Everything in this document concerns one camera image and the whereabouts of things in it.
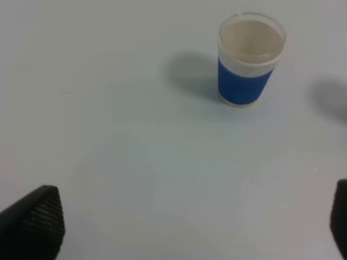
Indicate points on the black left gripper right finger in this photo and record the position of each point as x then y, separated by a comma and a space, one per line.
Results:
338, 222

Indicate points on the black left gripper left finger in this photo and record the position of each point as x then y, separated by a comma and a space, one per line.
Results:
34, 226

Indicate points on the blue sleeved paper cup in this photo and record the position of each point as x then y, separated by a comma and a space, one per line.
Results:
249, 48

